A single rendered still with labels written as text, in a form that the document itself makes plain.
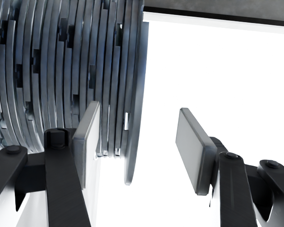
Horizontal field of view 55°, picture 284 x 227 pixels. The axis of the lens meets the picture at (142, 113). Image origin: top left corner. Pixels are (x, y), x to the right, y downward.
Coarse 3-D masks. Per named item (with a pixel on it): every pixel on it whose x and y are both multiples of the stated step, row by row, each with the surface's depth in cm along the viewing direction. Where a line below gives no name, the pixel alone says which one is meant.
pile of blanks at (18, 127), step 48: (0, 0) 30; (48, 0) 30; (96, 0) 31; (0, 48) 29; (48, 48) 29; (96, 48) 36; (0, 96) 30; (48, 96) 31; (96, 96) 31; (0, 144) 36
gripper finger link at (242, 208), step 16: (224, 160) 13; (240, 160) 13; (224, 176) 12; (240, 176) 12; (224, 192) 11; (240, 192) 11; (224, 208) 10; (240, 208) 10; (224, 224) 9; (240, 224) 9; (256, 224) 9
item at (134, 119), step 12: (144, 24) 24; (144, 36) 24; (144, 48) 24; (144, 60) 23; (144, 72) 24; (144, 84) 24; (132, 96) 30; (132, 108) 27; (132, 120) 25; (132, 132) 25; (132, 144) 26; (132, 156) 27; (132, 168) 28; (132, 180) 30
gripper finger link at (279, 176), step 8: (264, 160) 14; (272, 160) 13; (264, 168) 13; (272, 168) 13; (280, 168) 13; (264, 176) 13; (272, 176) 12; (280, 176) 12; (272, 184) 12; (280, 184) 11; (280, 192) 11; (280, 200) 11; (256, 208) 13; (264, 208) 13; (272, 208) 12; (280, 208) 11; (256, 216) 13; (264, 216) 12; (272, 216) 12; (280, 216) 11; (264, 224) 12; (272, 224) 11; (280, 224) 11
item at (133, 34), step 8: (136, 0) 31; (136, 8) 31; (136, 16) 31; (136, 24) 30; (136, 32) 30; (136, 40) 30; (128, 48) 30; (128, 56) 30; (128, 64) 30; (128, 72) 30; (128, 80) 30; (128, 88) 31; (128, 96) 31; (128, 104) 31; (128, 112) 32; (120, 152) 37
